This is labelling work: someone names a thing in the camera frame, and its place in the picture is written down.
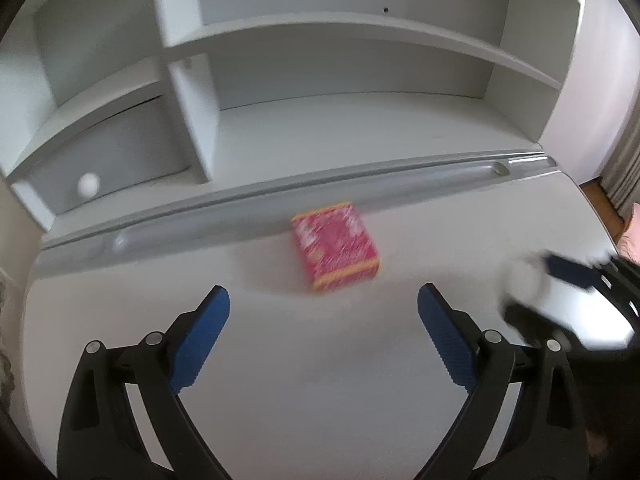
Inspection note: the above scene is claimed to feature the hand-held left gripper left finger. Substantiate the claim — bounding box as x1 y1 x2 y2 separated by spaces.
56 285 232 480

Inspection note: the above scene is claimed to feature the white shelf unit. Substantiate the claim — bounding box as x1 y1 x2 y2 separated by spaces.
0 0 589 235

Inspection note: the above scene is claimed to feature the red patterned cardboard box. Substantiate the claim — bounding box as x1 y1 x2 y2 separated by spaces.
290 201 382 295

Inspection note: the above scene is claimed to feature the white drawer with round knob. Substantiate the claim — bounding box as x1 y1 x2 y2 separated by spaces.
26 94 195 217

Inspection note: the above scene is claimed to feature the grey curtain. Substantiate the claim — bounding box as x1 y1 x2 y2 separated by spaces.
597 104 640 222

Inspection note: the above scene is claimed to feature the pink bedding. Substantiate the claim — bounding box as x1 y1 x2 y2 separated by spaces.
617 202 640 262

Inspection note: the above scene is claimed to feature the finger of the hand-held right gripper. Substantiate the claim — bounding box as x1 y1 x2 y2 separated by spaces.
502 303 577 355
542 252 640 332

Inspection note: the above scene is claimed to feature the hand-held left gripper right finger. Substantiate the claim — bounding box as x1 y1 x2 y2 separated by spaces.
418 282 590 480

